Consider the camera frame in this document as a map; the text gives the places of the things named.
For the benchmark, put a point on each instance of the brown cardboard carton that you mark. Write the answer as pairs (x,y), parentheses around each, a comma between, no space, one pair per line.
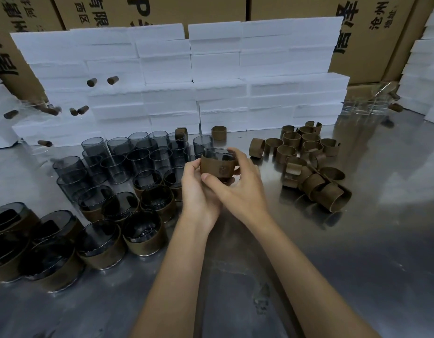
(408,28)
(364,35)
(16,35)
(150,10)

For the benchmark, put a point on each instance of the group of bare grey glass cups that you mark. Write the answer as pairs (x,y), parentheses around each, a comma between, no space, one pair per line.
(132,161)

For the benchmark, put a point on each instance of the glass cup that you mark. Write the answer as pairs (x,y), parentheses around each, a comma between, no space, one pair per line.
(217,168)

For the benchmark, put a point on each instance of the person's right hand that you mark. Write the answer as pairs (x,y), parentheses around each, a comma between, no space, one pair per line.
(243,193)

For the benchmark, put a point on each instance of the person's left fingers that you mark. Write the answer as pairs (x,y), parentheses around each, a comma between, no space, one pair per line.
(192,165)

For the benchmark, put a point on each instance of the person's left hand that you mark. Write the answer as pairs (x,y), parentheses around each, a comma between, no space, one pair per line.
(197,197)

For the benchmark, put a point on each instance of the pile of brown paper sleeves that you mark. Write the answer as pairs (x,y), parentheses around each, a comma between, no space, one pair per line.
(308,161)

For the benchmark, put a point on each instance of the person's right thumb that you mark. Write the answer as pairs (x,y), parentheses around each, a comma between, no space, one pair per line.
(217,181)

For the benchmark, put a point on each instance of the stack of white foam boxes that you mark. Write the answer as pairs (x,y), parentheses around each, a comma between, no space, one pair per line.
(0,116)
(423,70)

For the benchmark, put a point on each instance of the group of sleeved grey cups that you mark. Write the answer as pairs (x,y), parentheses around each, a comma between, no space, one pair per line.
(97,239)

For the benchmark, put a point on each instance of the person's left forearm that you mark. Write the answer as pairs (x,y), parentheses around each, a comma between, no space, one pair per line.
(181,281)

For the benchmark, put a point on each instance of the person's right forearm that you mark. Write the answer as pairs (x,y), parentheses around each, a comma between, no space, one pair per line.
(301,274)

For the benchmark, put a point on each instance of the wall of white foam boxes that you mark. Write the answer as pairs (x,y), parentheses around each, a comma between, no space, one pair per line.
(217,77)

